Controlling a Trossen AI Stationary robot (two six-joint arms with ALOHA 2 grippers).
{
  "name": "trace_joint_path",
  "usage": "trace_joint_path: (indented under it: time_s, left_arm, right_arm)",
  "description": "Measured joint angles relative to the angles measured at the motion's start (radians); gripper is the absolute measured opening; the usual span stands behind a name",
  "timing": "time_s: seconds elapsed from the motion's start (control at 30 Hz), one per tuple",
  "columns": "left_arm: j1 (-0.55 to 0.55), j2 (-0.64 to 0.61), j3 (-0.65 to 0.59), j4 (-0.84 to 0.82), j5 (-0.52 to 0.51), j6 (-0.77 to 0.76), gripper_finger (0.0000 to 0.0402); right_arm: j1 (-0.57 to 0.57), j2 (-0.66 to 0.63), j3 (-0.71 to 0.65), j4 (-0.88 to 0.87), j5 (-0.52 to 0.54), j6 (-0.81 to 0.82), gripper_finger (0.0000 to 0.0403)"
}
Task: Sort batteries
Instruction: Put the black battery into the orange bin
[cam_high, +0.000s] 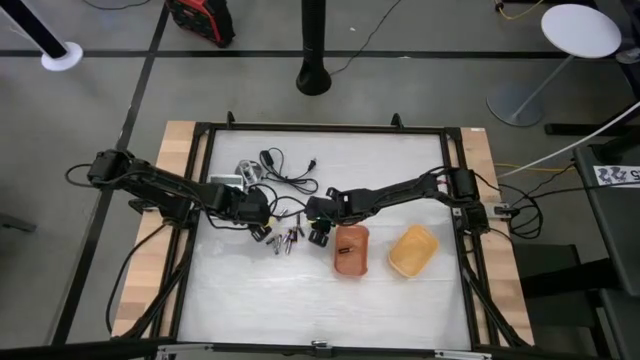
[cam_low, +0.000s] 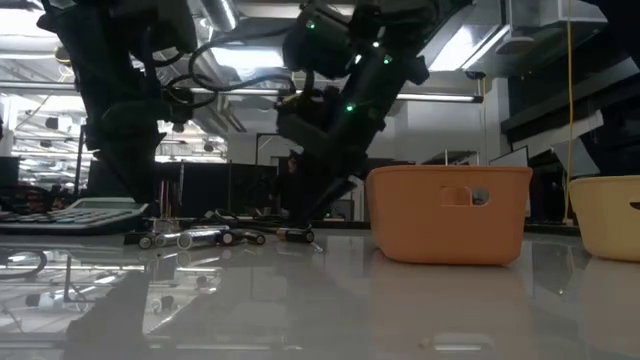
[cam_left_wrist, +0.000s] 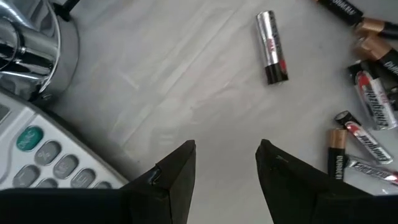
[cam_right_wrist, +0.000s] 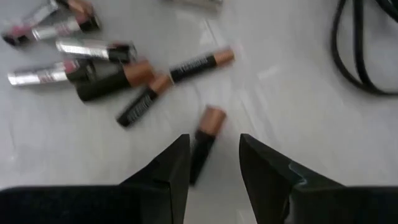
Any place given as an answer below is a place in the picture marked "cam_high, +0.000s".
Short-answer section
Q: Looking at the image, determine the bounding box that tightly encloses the yellow floor cable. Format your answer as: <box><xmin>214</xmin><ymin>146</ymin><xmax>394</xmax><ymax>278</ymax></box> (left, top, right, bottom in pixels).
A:
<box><xmin>493</xmin><ymin>162</ymin><xmax>576</xmax><ymax>174</ymax></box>
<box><xmin>494</xmin><ymin>0</ymin><xmax>545</xmax><ymax>21</ymax></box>

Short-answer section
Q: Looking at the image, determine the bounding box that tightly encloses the white round side table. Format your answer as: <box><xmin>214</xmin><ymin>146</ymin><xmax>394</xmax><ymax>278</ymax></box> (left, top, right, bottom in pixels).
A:
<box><xmin>486</xmin><ymin>3</ymin><xmax>623</xmax><ymax>128</ymax></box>

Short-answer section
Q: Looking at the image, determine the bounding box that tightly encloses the black pole with white base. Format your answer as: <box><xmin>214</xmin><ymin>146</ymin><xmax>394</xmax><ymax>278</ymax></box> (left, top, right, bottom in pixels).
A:
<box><xmin>0</xmin><ymin>0</ymin><xmax>85</xmax><ymax>73</ymax></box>

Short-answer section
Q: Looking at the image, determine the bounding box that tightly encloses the black metal table frame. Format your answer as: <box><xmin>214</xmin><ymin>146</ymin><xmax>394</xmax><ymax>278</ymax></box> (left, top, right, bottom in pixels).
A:
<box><xmin>112</xmin><ymin>110</ymin><xmax>534</xmax><ymax>360</ymax></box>

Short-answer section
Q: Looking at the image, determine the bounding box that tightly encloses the black desk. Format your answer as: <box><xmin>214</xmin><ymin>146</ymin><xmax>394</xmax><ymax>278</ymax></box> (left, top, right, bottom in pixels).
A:
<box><xmin>572</xmin><ymin>142</ymin><xmax>640</xmax><ymax>360</ymax></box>

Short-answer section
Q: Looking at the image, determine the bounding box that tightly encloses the white hose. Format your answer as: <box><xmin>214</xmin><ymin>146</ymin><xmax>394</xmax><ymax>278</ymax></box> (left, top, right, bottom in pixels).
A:
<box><xmin>497</xmin><ymin>99</ymin><xmax>640</xmax><ymax>180</ymax></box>

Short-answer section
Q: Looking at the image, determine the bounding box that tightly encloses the black power cable with plug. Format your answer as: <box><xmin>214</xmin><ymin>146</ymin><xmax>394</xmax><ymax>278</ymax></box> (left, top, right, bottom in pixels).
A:
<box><xmin>258</xmin><ymin>147</ymin><xmax>320</xmax><ymax>196</ymax></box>

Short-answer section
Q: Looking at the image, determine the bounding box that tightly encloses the red and black equipment case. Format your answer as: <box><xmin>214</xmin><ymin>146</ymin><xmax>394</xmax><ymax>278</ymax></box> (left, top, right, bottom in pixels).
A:
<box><xmin>164</xmin><ymin>0</ymin><xmax>236</xmax><ymax>49</ymax></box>

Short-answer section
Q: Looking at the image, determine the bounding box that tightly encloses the black pole stand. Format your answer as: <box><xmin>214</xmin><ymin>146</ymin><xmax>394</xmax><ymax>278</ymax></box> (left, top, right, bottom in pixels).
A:
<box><xmin>295</xmin><ymin>0</ymin><xmax>333</xmax><ymax>97</ymax></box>

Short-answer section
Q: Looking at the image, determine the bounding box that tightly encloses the dark grey furniture foot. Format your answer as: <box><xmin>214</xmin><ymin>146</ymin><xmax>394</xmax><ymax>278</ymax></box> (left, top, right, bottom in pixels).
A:
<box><xmin>0</xmin><ymin>212</ymin><xmax>39</xmax><ymax>234</ymax></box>

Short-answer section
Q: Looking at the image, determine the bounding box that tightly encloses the black furniture foot bar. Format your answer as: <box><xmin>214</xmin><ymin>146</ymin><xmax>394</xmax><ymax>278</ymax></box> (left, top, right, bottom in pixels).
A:
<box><xmin>543</xmin><ymin>122</ymin><xmax>640</xmax><ymax>137</ymax></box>

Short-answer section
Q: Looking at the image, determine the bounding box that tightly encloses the black cable bundle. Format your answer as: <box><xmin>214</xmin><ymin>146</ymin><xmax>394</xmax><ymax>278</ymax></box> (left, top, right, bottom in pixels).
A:
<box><xmin>492</xmin><ymin>162</ymin><xmax>640</xmax><ymax>241</ymax></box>

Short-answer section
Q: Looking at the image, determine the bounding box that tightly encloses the white printed paper tag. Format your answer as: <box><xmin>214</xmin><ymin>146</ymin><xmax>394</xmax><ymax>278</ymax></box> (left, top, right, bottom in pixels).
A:
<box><xmin>593</xmin><ymin>164</ymin><xmax>640</xmax><ymax>189</ymax></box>

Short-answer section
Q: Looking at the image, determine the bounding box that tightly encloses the clear plastic tape dispenser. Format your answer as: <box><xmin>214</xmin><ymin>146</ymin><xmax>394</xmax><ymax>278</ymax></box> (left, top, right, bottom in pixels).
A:
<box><xmin>234</xmin><ymin>158</ymin><xmax>264</xmax><ymax>187</ymax></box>

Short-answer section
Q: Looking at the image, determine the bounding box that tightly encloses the thin black floor cable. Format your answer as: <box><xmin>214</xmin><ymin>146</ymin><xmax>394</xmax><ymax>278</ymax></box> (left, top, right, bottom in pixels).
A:
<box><xmin>329</xmin><ymin>0</ymin><xmax>404</xmax><ymax>77</ymax></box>
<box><xmin>82</xmin><ymin>0</ymin><xmax>151</xmax><ymax>11</ymax></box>

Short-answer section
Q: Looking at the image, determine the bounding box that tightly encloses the grey desk calculator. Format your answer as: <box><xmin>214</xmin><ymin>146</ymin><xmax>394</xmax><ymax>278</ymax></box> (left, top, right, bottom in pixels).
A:
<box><xmin>208</xmin><ymin>173</ymin><xmax>245</xmax><ymax>192</ymax></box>

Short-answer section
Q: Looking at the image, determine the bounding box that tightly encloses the white glossy table sheet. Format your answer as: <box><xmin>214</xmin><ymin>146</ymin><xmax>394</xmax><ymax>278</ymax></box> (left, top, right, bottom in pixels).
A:
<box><xmin>177</xmin><ymin>128</ymin><xmax>474</xmax><ymax>351</ymax></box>

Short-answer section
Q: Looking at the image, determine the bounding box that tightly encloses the orange plastic bin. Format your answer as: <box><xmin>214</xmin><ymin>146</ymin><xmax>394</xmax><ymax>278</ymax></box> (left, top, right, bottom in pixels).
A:
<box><xmin>332</xmin><ymin>224</ymin><xmax>371</xmax><ymax>279</ymax></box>

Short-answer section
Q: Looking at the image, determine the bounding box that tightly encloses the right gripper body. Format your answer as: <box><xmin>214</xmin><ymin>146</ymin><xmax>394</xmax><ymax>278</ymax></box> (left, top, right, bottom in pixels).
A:
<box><xmin>308</xmin><ymin>187</ymin><xmax>354</xmax><ymax>250</ymax></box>

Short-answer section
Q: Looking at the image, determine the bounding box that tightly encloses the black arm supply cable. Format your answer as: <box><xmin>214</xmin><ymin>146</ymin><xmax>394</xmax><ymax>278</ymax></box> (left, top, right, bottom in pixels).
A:
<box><xmin>103</xmin><ymin>222</ymin><xmax>167</xmax><ymax>336</ymax></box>

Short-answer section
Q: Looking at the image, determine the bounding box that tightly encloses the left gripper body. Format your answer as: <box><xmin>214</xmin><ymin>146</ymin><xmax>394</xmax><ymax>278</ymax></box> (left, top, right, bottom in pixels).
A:
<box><xmin>227</xmin><ymin>188</ymin><xmax>274</xmax><ymax>245</ymax></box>

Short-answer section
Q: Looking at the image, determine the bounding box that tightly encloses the grey connector box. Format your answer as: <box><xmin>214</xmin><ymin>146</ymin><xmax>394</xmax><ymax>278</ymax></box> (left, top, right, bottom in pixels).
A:
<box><xmin>487</xmin><ymin>202</ymin><xmax>521</xmax><ymax>221</ymax></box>

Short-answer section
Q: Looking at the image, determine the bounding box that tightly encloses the yellow plastic bin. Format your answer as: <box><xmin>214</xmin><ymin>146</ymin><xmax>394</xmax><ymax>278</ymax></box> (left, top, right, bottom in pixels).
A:
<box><xmin>387</xmin><ymin>224</ymin><xmax>440</xmax><ymax>279</ymax></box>

